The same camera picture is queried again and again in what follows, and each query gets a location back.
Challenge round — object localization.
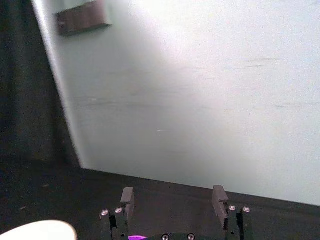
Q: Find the brown box on wall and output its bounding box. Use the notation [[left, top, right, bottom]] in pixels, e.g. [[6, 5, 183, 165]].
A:
[[55, 0, 112, 37]]

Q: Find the dark curtain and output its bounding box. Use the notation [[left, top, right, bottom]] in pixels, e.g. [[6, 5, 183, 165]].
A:
[[0, 0, 82, 173]]

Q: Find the roll of white tape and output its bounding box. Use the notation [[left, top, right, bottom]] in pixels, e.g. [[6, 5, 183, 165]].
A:
[[0, 219, 78, 240]]

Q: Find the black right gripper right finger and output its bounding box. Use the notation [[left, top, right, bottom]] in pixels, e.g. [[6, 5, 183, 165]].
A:
[[211, 184, 254, 240]]

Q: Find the black table cloth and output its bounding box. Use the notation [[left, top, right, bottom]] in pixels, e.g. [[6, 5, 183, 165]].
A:
[[0, 159, 320, 240]]

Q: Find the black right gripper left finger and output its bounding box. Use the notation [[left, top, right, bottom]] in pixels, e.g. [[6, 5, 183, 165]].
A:
[[99, 186, 136, 240]]

